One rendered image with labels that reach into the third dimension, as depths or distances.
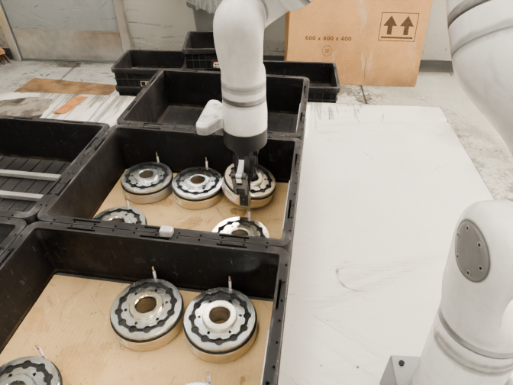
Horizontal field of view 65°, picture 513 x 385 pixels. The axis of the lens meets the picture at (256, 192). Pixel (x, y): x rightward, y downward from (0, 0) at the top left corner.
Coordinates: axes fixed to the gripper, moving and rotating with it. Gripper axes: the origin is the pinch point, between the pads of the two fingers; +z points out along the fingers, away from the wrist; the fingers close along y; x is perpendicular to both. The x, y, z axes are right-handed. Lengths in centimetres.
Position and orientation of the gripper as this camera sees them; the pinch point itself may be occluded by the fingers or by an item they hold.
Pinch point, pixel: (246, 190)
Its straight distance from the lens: 76.8
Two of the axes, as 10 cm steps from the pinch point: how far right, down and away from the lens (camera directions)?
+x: -9.9, -1.0, 1.4
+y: 1.7, -6.3, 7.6
